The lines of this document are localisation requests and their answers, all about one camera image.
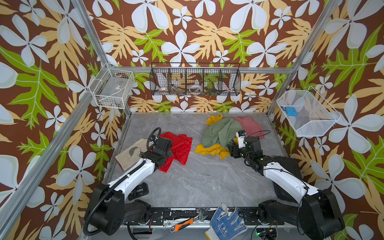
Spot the red cloth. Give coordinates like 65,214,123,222
158,132,193,173

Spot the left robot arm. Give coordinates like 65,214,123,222
83,127,173,237

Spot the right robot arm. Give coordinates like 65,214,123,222
228,131,346,240

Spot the pink cloth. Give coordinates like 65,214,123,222
235,117,265,139

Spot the yellow cloth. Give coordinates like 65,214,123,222
195,114,230,160

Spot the green cloth with grey trim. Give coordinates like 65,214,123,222
202,118,243,148

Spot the beige leather work glove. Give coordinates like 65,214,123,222
116,139,147,171

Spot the blue object in basket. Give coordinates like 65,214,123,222
285,107,298,117

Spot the blue dotted work glove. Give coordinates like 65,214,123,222
205,203,248,240

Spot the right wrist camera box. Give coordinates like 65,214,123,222
236,130,246,149

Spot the white wire basket right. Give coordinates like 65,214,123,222
277,87,341,138

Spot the white wire basket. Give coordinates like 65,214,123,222
277,87,341,138
90,64,135,109

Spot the black wire basket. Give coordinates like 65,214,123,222
149,62,242,96

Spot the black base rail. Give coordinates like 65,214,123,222
123,206,285,226

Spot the orange handled wrench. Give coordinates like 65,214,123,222
170,215,208,233

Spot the white wire basket left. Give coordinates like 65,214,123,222
90,64,135,109

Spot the aluminium frame post right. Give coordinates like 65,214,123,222
267,0,339,117

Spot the aluminium frame post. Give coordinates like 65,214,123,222
267,0,339,117
71,0,109,67

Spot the aluminium frame post left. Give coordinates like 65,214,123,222
71,0,109,67

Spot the aluminium frame rail left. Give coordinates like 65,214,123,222
1,91,92,240

